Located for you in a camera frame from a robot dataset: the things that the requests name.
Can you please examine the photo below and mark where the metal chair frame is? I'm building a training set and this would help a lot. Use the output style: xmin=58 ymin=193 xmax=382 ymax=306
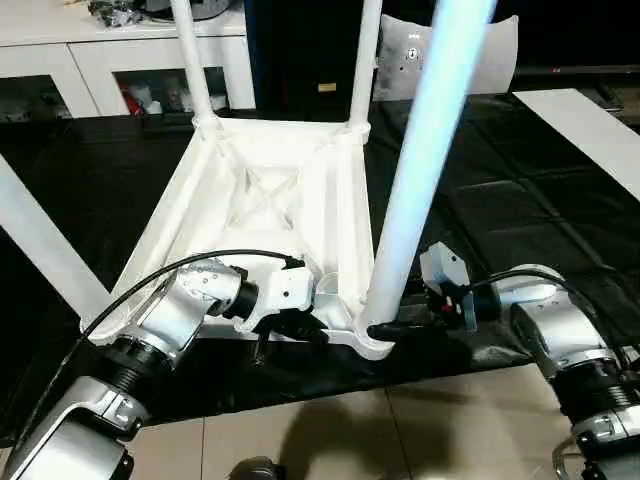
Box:
xmin=551 ymin=438 xmax=593 ymax=480

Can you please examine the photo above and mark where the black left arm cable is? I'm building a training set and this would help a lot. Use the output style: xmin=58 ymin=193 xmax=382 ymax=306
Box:
xmin=0 ymin=249 xmax=307 ymax=463

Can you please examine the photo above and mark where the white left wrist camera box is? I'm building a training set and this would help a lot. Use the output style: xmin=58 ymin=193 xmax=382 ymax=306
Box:
xmin=239 ymin=264 xmax=317 ymax=337

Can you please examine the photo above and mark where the white glass-door cabinet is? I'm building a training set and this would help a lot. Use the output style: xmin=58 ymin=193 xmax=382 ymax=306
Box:
xmin=0 ymin=0 xmax=258 ymax=120

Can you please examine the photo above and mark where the dark round kitchen appliance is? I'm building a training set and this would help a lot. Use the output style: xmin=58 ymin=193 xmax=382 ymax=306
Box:
xmin=138 ymin=0 xmax=247 ymax=24

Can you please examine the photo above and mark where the white plastic table top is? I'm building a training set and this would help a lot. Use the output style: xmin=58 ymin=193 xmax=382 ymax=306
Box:
xmin=81 ymin=114 xmax=397 ymax=362

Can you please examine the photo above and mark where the black cabinet with yellow label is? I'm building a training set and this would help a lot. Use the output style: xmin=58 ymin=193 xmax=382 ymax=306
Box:
xmin=244 ymin=0 xmax=437 ymax=112

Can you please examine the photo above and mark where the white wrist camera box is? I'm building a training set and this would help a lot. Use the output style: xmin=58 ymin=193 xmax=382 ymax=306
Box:
xmin=239 ymin=264 xmax=317 ymax=337
xmin=417 ymin=241 xmax=472 ymax=293

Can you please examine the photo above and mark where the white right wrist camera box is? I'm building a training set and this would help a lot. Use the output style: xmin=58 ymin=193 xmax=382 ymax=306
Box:
xmin=417 ymin=241 xmax=472 ymax=293

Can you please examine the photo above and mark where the white board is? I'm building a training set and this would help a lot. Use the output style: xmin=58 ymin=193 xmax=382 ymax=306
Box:
xmin=511 ymin=87 xmax=640 ymax=203

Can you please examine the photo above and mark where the black work mat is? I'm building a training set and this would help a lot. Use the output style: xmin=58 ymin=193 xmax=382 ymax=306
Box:
xmin=0 ymin=93 xmax=640 ymax=443

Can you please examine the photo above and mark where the grey white pillow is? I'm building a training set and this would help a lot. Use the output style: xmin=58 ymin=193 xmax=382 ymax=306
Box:
xmin=371 ymin=13 xmax=522 ymax=102

